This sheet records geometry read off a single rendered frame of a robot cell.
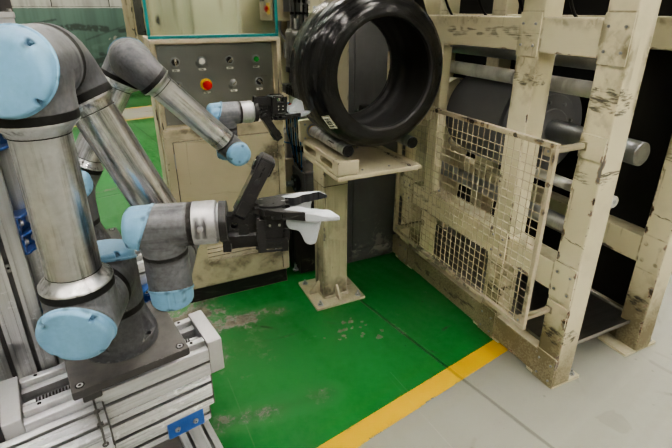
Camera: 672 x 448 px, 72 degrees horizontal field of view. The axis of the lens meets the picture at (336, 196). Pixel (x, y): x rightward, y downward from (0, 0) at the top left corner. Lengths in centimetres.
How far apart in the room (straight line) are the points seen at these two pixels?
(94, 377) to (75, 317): 23
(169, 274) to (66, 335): 19
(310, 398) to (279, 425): 16
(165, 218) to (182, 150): 137
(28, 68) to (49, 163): 14
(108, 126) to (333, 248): 157
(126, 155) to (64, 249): 19
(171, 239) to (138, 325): 31
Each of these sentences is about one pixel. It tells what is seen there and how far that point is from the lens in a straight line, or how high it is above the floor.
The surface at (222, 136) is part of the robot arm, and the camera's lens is 146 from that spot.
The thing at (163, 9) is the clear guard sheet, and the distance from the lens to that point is 210.
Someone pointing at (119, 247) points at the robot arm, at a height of 95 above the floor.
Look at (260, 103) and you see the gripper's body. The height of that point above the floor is 108.
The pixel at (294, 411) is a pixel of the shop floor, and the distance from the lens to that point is 189.
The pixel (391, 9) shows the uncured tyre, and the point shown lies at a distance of 168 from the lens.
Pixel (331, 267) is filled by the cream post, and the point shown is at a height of 18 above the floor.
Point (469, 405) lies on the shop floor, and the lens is 197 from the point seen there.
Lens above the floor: 138
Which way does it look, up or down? 22 degrees down
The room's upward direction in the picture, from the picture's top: straight up
